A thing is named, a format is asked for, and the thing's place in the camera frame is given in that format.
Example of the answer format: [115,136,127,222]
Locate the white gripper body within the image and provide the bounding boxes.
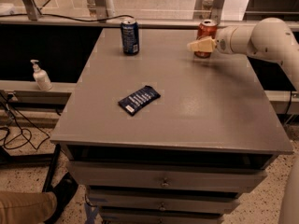
[215,26,237,54]

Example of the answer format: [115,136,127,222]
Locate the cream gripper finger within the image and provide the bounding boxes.
[187,36,216,52]

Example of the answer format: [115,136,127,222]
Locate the red coke can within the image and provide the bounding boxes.
[195,19,217,58]

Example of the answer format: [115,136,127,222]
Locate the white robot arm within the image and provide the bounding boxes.
[187,18,299,224]

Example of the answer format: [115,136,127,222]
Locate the blue pepsi can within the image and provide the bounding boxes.
[121,18,139,55]

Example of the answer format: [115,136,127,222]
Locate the blue rxbar wrapper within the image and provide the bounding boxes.
[118,86,161,116]

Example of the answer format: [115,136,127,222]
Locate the grey drawer cabinet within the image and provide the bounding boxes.
[50,27,295,224]

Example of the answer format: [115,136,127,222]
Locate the top grey drawer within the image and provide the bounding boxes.
[66,161,267,193]

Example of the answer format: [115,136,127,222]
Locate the grey drawer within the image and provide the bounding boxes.
[100,208,223,224]
[66,161,267,193]
[88,188,239,214]

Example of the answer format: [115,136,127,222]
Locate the white pump bottle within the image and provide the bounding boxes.
[31,60,52,91]

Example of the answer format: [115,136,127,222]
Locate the middle grey drawer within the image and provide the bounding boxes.
[88,188,239,214]

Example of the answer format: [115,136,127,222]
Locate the black metal stand leg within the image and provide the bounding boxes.
[42,145,61,192]

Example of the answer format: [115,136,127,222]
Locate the bottom grey drawer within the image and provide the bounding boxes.
[100,208,223,224]

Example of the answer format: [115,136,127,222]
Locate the black shoe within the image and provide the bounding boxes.
[45,173,78,224]

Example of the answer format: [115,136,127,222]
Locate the tan trouser leg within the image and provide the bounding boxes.
[0,191,57,224]

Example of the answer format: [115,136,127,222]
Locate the black cable on ledge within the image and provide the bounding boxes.
[0,12,135,23]

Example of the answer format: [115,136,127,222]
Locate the black floor cables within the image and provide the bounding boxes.
[0,91,52,151]

